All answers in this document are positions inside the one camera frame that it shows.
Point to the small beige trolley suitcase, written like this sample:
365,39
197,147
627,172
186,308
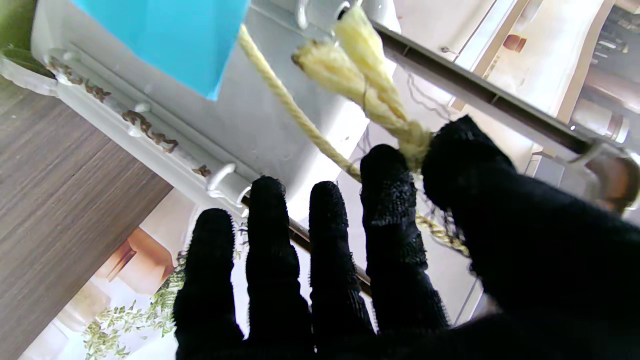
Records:
250,120

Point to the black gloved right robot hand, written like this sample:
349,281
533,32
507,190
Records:
525,260

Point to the teal luggage tag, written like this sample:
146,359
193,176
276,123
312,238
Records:
165,35

